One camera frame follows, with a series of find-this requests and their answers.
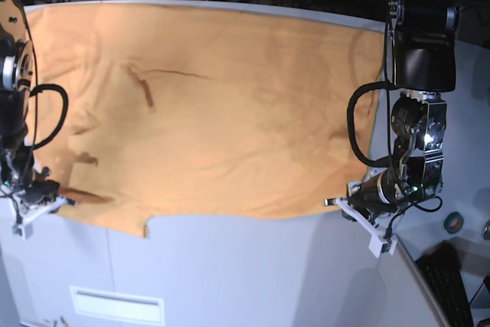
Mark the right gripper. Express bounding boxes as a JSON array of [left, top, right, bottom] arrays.
[[15, 180, 76, 207]]

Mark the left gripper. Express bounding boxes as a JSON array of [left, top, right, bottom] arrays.
[[324, 172, 406, 222]]

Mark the orange t-shirt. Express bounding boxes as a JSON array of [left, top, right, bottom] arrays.
[[28, 4, 383, 236]]

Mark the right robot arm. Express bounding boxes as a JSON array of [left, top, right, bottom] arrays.
[[1, 0, 69, 207]]

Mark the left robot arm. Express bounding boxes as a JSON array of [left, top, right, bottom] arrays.
[[326, 0, 459, 224]]

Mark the green tape roll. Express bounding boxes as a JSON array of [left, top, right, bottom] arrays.
[[443, 211, 465, 235]]

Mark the black keyboard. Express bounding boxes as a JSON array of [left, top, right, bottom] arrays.
[[416, 242, 473, 327]]

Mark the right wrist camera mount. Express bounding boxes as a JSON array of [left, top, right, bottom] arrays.
[[9, 197, 67, 240]]

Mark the white cable grommet plate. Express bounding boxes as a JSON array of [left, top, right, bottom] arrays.
[[70, 286, 165, 326]]

